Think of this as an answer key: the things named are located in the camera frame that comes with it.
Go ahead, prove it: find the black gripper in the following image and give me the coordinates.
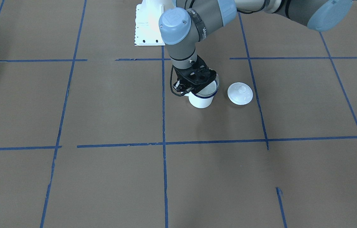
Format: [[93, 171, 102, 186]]
[[172, 56, 217, 94]]

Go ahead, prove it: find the white enamel cup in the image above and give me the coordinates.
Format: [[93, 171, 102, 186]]
[[185, 79, 219, 109]]

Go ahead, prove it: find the white round cup lid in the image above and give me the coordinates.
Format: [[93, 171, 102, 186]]
[[227, 82, 254, 105]]

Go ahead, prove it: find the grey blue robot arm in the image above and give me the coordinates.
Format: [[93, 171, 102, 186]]
[[158, 0, 353, 97]]

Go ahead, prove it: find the black braided cable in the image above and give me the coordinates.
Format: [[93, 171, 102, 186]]
[[170, 65, 188, 97]]

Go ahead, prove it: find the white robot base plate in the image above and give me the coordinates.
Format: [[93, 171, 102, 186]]
[[134, 0, 176, 46]]

